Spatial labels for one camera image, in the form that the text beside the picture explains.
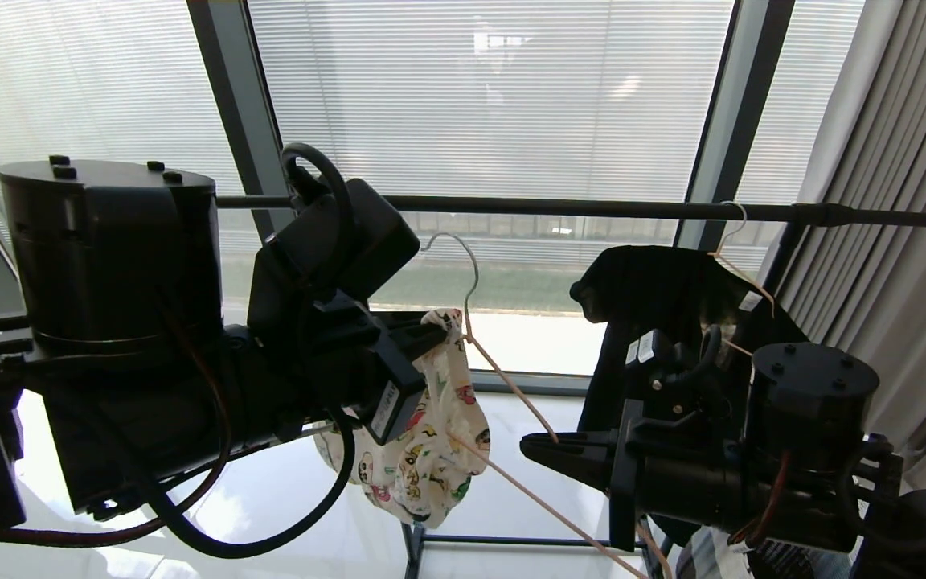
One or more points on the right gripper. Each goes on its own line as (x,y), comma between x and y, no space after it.
(688,482)

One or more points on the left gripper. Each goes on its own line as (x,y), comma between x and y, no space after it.
(326,362)

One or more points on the cream printed garment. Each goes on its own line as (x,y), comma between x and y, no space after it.
(431,434)

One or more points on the pink clothes hanger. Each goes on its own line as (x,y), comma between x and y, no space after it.
(744,277)
(511,386)

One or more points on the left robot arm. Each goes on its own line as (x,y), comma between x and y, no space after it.
(109,257)

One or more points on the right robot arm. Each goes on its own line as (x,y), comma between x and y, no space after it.
(813,402)

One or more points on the white laundry basket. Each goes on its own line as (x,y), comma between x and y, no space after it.
(712,563)

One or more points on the black clothes rack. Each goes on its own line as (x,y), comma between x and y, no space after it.
(592,209)

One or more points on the black garment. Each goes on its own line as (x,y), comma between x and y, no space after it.
(656,289)

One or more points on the window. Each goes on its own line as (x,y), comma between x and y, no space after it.
(495,96)

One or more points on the beige curtain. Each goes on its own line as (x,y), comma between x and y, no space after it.
(913,241)

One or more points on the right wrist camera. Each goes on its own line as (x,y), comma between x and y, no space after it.
(656,378)

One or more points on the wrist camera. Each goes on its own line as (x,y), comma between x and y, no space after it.
(656,378)
(366,241)

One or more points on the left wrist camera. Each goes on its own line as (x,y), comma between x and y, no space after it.
(366,241)

